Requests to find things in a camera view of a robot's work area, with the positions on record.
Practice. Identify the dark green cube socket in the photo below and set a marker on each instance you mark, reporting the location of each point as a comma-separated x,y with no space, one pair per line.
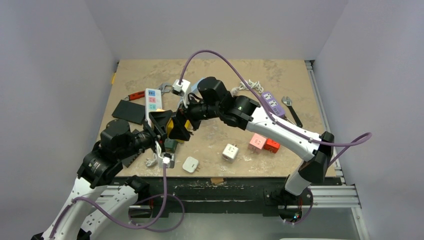
170,145

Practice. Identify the white power strip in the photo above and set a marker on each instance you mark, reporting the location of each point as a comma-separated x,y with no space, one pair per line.
153,102

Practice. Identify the light blue power strip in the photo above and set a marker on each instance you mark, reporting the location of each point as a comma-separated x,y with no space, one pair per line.
194,87

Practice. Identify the silver black handled wrench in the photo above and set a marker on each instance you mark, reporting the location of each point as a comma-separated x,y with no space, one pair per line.
289,104

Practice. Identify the yellow cube socket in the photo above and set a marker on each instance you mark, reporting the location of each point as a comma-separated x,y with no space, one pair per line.
171,127

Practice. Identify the black box near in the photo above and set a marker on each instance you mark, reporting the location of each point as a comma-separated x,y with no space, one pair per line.
126,162

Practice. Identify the purple power strip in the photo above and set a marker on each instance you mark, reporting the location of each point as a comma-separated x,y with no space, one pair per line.
275,106

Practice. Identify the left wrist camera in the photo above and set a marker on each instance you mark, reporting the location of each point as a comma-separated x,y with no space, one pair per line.
163,158

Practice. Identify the white cube socket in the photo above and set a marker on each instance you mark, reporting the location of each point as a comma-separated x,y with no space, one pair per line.
230,153

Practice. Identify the pink cube socket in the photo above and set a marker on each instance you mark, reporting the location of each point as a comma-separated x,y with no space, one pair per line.
257,143

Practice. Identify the red cube socket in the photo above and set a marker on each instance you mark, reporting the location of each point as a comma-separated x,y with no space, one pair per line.
271,146

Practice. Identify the black box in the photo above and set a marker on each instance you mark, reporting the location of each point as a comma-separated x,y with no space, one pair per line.
126,162
130,111

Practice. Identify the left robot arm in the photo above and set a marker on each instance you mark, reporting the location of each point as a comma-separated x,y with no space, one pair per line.
81,218

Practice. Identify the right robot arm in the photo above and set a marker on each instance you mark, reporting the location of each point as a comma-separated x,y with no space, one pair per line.
242,112

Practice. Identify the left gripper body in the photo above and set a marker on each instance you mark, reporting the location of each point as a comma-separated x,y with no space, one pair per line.
141,140

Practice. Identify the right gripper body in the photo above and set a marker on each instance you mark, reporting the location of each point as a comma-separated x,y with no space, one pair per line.
185,115

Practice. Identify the white adapter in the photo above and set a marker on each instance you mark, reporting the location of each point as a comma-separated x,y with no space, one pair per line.
190,165

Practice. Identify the black box far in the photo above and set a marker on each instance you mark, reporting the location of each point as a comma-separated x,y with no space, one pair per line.
130,111

